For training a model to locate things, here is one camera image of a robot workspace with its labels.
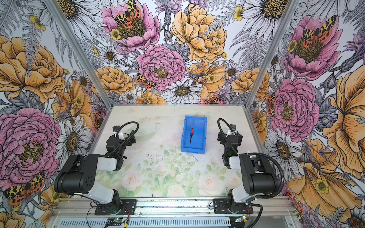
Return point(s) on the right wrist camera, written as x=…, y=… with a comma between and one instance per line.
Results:
x=232, y=128

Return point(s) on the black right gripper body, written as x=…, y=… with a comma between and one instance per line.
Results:
x=223, y=140

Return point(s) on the small board right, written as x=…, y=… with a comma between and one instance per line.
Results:
x=241, y=219

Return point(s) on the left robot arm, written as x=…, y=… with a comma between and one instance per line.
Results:
x=78, y=174

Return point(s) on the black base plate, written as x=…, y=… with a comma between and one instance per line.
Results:
x=223, y=206
x=124, y=207

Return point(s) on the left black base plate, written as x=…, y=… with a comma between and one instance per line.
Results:
x=124, y=207

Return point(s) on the green circuit board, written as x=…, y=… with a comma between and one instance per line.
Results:
x=115, y=222

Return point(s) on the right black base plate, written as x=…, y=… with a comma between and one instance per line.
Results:
x=223, y=206

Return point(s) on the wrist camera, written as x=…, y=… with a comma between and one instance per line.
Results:
x=232, y=128
x=116, y=128

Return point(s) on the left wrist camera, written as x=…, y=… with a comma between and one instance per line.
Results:
x=116, y=128

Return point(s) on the blue plastic bin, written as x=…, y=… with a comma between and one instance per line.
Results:
x=198, y=144

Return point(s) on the white slotted cable duct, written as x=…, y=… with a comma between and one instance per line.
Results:
x=168, y=222

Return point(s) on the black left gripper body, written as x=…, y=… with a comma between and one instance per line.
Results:
x=128, y=143

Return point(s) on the aluminium mounting rail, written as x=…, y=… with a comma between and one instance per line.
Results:
x=171, y=207

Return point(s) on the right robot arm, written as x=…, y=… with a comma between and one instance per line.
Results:
x=257, y=175

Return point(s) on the red handled screwdriver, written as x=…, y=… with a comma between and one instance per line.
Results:
x=191, y=135

